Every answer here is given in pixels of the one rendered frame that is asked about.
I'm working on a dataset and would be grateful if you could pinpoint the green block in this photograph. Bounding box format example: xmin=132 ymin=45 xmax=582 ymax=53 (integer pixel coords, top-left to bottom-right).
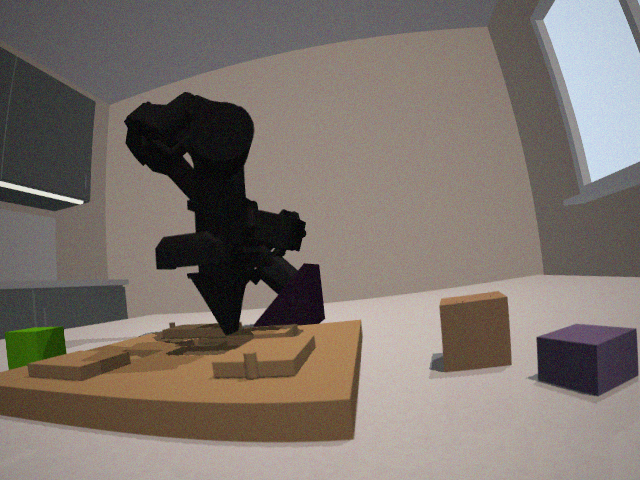
xmin=5 ymin=326 xmax=67 ymax=370

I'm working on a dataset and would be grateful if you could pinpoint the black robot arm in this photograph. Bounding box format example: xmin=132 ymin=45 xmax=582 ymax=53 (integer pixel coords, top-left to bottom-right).
xmin=124 ymin=92 xmax=306 ymax=295

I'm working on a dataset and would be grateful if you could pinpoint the tan puzzle board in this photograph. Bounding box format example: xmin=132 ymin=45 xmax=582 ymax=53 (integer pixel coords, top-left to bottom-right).
xmin=0 ymin=320 xmax=363 ymax=443

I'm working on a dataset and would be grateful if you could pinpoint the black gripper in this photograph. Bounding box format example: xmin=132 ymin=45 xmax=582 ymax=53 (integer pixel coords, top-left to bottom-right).
xmin=155 ymin=184 xmax=272 ymax=336

